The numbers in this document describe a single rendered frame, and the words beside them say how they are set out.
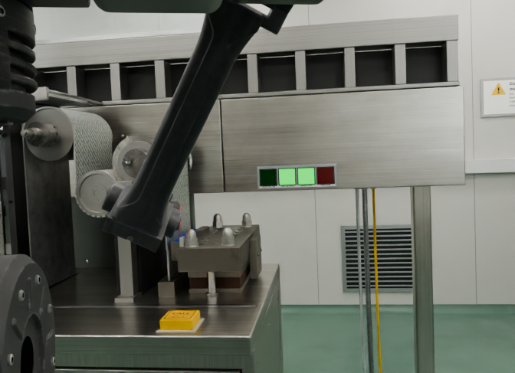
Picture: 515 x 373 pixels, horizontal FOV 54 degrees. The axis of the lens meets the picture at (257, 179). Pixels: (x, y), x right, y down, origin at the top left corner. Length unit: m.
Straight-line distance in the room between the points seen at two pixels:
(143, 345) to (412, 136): 0.99
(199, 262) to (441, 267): 3.01
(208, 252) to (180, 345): 0.29
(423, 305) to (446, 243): 2.25
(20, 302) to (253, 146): 1.31
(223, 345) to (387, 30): 1.05
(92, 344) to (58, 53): 1.04
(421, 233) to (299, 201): 2.23
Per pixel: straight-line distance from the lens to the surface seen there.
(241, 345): 1.06
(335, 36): 1.63
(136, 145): 1.34
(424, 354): 1.92
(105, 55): 1.77
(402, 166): 1.61
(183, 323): 1.10
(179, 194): 1.46
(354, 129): 1.60
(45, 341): 0.41
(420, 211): 1.79
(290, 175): 1.59
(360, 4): 4.08
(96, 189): 1.40
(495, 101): 4.12
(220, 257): 1.28
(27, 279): 0.36
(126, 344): 1.12
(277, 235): 3.99
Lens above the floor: 1.26
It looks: 3 degrees down
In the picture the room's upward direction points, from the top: 2 degrees counter-clockwise
